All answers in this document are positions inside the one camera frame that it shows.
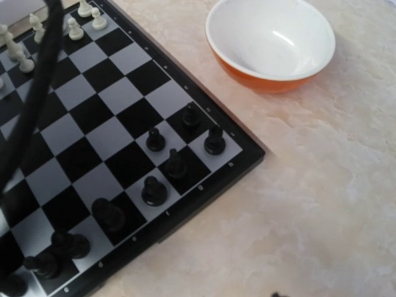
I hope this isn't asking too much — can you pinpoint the white chess piece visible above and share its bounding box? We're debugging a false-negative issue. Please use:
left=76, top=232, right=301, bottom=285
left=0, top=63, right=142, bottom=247
left=77, top=0, right=93, bottom=18
left=0, top=24, right=24, bottom=60
left=29, top=13, right=45, bottom=45

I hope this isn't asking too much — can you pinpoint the red white bowl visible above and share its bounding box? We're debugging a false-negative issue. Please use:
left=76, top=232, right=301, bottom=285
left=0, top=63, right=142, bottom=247
left=205, top=1, right=336, bottom=93

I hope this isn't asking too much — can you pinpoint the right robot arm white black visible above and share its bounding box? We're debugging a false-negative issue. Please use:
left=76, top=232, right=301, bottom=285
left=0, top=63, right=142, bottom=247
left=1, top=1, right=64, bottom=202

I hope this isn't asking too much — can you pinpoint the black white chessboard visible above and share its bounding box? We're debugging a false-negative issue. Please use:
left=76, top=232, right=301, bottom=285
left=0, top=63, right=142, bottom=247
left=1, top=1, right=265, bottom=296

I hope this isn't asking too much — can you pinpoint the black pawn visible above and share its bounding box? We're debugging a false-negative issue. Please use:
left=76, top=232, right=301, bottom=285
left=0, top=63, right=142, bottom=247
left=182, top=102, right=200, bottom=128
left=146, top=127, right=166, bottom=152

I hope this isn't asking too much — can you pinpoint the black bishop piece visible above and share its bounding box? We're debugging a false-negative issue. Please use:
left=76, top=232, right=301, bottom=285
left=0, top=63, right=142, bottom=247
left=91, top=197, right=126, bottom=233

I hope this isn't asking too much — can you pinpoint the black knight piece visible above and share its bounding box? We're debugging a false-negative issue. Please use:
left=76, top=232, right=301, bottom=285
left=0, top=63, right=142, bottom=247
left=165, top=148, right=187, bottom=179

